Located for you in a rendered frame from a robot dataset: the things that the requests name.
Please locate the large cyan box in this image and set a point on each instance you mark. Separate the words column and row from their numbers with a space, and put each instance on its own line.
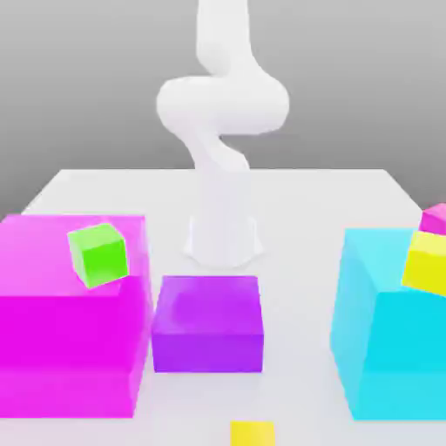
column 393, row 334

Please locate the small green cube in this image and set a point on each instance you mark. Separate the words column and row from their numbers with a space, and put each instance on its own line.
column 101, row 258

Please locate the small yellow cube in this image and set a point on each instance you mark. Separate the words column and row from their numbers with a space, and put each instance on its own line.
column 252, row 433
column 427, row 264

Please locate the small pink cube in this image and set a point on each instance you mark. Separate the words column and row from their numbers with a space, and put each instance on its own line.
column 435, row 217

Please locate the large magenta box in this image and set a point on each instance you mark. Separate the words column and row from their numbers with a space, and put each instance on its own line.
column 62, row 334

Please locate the large purple box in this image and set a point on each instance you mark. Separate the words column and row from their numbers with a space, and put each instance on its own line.
column 209, row 324

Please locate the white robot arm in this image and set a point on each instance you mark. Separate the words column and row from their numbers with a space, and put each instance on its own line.
column 223, row 104

